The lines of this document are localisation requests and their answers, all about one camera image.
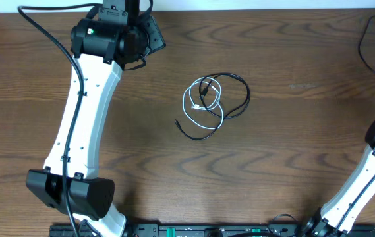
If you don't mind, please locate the white usb cable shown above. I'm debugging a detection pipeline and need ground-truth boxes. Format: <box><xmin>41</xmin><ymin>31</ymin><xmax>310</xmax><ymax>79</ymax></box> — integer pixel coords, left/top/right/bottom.
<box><xmin>182</xmin><ymin>76</ymin><xmax>225</xmax><ymax>130</ymax></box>

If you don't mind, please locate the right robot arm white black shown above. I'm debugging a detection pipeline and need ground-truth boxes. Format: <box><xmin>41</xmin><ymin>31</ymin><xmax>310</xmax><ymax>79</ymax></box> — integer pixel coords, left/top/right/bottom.
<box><xmin>298</xmin><ymin>121</ymin><xmax>375</xmax><ymax>236</ymax></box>

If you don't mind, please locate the black usb cable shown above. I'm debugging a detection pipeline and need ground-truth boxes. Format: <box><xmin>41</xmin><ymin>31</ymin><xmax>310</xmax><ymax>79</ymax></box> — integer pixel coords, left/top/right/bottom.
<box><xmin>173</xmin><ymin>72</ymin><xmax>251</xmax><ymax>142</ymax></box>

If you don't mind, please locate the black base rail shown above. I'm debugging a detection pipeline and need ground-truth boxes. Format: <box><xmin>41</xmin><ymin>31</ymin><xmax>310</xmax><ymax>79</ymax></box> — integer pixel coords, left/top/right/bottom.
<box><xmin>49</xmin><ymin>223</ymin><xmax>375</xmax><ymax>237</ymax></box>

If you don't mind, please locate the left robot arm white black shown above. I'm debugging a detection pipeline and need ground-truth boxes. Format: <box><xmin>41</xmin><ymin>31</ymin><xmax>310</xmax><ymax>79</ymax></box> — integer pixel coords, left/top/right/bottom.
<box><xmin>26</xmin><ymin>1</ymin><xmax>165</xmax><ymax>236</ymax></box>

